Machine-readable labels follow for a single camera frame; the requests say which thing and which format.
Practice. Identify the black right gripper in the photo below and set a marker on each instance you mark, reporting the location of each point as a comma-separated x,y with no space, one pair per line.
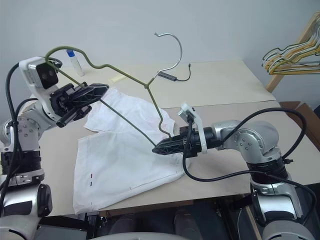
193,145

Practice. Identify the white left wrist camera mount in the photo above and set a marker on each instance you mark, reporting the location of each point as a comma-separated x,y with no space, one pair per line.
37,66

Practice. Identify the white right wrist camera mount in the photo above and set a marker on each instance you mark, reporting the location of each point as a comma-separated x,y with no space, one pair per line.
186,110

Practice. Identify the white tube with blue cap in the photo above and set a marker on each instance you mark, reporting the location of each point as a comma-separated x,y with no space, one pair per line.
76,63

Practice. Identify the dark rounded shape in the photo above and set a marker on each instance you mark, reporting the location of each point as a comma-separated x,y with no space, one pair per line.
186,218

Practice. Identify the pale yellow paper note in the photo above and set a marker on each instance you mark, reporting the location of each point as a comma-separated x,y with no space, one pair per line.
116,78

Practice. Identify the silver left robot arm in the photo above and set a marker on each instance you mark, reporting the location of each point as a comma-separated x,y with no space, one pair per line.
25,130

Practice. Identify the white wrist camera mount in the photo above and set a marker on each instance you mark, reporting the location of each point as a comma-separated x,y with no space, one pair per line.
186,110
37,66

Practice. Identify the wooden hanger rack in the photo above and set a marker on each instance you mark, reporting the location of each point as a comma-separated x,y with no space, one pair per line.
275,80

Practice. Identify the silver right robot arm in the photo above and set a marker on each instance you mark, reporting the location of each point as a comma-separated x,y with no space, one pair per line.
250,140

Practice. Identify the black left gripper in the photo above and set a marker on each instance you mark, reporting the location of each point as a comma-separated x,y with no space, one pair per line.
61,101

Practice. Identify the white shorts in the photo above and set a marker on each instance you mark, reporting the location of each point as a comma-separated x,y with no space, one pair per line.
120,160

